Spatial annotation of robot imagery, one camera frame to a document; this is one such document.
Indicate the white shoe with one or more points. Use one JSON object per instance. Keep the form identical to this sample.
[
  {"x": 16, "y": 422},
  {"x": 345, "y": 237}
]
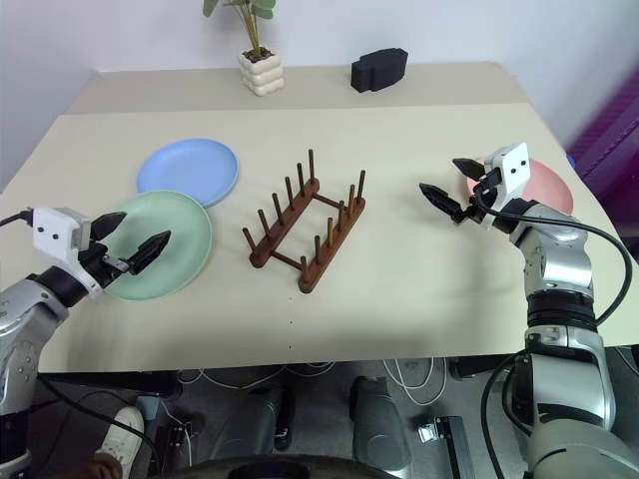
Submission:
[{"x": 122, "y": 434}]

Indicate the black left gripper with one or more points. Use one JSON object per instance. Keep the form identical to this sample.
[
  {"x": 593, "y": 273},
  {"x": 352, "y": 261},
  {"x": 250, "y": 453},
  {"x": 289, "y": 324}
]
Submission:
[{"x": 92, "y": 262}]

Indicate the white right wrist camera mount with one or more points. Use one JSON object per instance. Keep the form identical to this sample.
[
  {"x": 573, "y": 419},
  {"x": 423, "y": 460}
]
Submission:
[{"x": 514, "y": 187}]

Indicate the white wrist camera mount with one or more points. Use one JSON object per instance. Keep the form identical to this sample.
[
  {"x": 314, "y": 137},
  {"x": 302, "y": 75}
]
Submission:
[
  {"x": 52, "y": 227},
  {"x": 514, "y": 187}
]

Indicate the blue plate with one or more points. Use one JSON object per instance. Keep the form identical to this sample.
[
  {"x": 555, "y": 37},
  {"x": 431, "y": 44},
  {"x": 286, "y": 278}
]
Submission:
[{"x": 185, "y": 167}]

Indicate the green potted plant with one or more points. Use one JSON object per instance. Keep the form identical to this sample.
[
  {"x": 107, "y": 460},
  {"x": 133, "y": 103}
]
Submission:
[{"x": 262, "y": 5}]

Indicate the wooden dish rack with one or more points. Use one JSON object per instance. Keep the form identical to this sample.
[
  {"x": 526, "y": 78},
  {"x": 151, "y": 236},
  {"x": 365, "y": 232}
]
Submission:
[{"x": 333, "y": 245}]

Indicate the small black device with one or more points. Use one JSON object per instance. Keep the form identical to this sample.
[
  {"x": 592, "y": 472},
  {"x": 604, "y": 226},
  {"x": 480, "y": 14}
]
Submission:
[{"x": 181, "y": 433}]

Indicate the red plate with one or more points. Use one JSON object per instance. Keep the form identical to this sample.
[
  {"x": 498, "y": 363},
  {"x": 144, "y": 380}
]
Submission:
[{"x": 549, "y": 187}]

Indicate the black table frame bar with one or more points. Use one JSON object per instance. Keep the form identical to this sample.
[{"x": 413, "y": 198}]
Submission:
[{"x": 125, "y": 381}]

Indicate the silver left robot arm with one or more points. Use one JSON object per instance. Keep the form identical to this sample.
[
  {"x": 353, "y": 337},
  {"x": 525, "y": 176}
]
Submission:
[{"x": 20, "y": 349}]

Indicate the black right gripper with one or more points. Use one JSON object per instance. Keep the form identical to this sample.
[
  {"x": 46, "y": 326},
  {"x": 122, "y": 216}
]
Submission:
[{"x": 491, "y": 179}]

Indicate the green plate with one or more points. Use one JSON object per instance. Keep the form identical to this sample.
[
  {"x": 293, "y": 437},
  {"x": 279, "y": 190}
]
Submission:
[{"x": 185, "y": 269}]

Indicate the brown trouser leg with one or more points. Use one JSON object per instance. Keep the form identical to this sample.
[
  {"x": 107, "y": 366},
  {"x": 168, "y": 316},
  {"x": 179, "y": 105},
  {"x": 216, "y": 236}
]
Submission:
[{"x": 102, "y": 469}]

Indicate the black foam block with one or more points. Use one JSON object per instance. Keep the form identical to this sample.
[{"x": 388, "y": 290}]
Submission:
[{"x": 379, "y": 70}]

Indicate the dark rounded shape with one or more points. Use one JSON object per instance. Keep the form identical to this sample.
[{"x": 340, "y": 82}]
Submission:
[
  {"x": 259, "y": 419},
  {"x": 379, "y": 429}
]

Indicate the metal bracket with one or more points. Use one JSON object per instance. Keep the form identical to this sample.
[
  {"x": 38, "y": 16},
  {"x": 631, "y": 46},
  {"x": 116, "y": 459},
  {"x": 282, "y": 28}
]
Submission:
[{"x": 427, "y": 432}]

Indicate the cream bubble plant pot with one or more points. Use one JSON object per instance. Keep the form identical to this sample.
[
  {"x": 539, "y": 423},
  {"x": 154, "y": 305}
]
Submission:
[{"x": 262, "y": 75}]

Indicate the black box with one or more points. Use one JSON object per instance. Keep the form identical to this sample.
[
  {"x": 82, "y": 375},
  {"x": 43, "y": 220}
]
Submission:
[{"x": 456, "y": 449}]

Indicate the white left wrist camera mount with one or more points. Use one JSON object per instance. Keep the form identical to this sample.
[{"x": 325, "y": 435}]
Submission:
[{"x": 52, "y": 227}]

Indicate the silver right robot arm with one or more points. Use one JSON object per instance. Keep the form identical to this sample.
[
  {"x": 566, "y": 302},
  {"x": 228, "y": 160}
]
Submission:
[{"x": 564, "y": 259}]

